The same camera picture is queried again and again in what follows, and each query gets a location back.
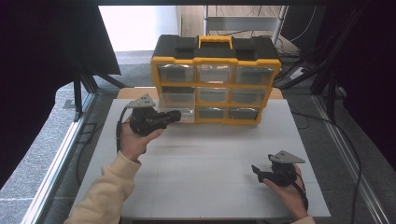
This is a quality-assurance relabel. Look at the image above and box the black metal frame stand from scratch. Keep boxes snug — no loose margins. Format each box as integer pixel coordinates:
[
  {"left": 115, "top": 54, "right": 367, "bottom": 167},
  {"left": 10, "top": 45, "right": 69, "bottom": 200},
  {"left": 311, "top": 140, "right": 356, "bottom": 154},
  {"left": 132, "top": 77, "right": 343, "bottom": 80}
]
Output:
[
  {"left": 310, "top": 69, "right": 340, "bottom": 123},
  {"left": 72, "top": 60, "right": 128, "bottom": 123}
]

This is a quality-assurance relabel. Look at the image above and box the grey metal shelf stand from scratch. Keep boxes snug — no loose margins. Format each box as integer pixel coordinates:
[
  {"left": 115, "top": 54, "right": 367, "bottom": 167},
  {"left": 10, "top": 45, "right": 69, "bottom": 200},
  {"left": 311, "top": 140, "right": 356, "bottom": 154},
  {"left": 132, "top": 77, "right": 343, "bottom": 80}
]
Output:
[{"left": 204, "top": 5, "right": 289, "bottom": 45}]

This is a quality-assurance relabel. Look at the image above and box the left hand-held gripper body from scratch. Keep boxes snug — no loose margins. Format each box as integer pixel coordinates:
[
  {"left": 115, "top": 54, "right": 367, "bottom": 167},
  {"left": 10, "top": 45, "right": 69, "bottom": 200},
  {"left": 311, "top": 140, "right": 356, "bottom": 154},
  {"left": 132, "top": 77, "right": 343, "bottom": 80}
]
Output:
[{"left": 125, "top": 93, "right": 169, "bottom": 137}]

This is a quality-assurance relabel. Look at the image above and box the grid of clear organizer drawers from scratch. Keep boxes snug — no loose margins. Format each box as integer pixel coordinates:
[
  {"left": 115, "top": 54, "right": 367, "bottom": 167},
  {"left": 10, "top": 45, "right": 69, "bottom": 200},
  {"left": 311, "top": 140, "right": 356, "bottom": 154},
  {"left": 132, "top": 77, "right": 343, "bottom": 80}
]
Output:
[{"left": 157, "top": 63, "right": 276, "bottom": 121}]

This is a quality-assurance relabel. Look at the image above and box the yellow black drawer organizer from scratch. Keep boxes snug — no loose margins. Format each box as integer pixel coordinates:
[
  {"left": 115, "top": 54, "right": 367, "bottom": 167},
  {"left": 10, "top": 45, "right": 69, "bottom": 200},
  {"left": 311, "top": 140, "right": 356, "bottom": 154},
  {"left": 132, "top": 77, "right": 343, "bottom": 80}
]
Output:
[{"left": 150, "top": 34, "right": 282, "bottom": 126}]

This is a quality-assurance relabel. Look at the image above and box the person's right hand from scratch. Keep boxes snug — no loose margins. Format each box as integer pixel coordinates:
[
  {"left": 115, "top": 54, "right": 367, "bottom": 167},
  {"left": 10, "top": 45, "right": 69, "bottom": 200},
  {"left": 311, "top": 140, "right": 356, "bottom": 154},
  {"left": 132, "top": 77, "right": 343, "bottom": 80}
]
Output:
[{"left": 262, "top": 166, "right": 309, "bottom": 220}]

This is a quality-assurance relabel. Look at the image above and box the black floor cable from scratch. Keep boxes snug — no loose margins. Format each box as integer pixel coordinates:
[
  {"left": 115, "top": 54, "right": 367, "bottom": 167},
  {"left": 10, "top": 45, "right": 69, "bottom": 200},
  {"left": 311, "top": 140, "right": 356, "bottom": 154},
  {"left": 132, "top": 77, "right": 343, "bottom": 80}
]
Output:
[{"left": 290, "top": 110, "right": 362, "bottom": 224}]

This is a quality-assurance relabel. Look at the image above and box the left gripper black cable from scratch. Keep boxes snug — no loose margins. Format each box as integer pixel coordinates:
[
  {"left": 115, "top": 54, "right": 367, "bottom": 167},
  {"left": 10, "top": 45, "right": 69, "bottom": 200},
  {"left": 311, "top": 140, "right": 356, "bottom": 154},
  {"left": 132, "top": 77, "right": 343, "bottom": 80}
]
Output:
[{"left": 115, "top": 105, "right": 132, "bottom": 154}]

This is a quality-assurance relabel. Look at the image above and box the white power strip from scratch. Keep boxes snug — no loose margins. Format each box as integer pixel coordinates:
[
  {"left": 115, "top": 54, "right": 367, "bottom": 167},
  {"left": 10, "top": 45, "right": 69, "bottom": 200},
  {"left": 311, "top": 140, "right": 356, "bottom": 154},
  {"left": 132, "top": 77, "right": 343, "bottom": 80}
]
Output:
[{"left": 290, "top": 66, "right": 306, "bottom": 80}]

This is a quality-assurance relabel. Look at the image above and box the aluminium floor rail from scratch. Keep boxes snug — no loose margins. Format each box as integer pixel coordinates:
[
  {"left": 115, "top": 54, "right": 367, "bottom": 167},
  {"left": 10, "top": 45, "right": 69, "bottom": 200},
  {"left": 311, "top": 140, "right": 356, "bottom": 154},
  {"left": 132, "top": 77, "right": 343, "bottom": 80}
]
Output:
[
  {"left": 312, "top": 94, "right": 390, "bottom": 224},
  {"left": 21, "top": 92, "right": 96, "bottom": 224}
]

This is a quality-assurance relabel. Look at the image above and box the clear plastic drawer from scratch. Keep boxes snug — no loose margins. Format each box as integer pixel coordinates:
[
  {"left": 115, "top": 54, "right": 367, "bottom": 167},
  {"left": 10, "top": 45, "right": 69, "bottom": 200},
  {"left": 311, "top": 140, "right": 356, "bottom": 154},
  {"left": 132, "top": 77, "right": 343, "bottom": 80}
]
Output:
[{"left": 157, "top": 106, "right": 197, "bottom": 124}]

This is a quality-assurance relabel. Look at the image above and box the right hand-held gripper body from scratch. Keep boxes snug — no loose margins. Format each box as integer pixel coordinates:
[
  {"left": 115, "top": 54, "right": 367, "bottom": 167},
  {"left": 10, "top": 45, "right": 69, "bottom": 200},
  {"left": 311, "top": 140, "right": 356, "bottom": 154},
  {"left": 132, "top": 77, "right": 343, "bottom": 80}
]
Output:
[{"left": 257, "top": 149, "right": 306, "bottom": 188}]

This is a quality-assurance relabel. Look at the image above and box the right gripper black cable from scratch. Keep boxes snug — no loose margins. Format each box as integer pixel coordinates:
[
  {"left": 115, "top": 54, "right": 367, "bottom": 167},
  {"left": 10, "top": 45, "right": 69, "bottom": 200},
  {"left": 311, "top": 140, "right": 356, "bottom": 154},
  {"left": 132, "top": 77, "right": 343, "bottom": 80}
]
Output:
[{"left": 292, "top": 173, "right": 309, "bottom": 211}]

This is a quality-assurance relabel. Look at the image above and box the black curtain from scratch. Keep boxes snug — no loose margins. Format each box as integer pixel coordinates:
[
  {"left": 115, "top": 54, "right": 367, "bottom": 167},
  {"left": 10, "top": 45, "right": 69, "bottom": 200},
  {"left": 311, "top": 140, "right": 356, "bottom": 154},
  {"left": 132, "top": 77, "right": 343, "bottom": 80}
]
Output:
[
  {"left": 0, "top": 0, "right": 122, "bottom": 189},
  {"left": 311, "top": 0, "right": 396, "bottom": 172}
]

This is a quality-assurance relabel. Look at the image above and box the person's left hand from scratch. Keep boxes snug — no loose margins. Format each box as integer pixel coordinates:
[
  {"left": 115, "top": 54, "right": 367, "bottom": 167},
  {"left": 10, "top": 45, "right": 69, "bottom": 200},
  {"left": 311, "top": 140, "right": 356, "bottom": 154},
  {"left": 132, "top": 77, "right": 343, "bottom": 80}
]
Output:
[{"left": 120, "top": 121, "right": 164, "bottom": 162}]

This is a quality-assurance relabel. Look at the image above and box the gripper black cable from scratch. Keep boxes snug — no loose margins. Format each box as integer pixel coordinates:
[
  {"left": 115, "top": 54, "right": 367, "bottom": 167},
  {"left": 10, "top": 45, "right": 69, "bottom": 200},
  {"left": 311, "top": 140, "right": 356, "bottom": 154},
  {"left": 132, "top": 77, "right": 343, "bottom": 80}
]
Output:
[
  {"left": 115, "top": 105, "right": 132, "bottom": 154},
  {"left": 292, "top": 173, "right": 309, "bottom": 211}
]

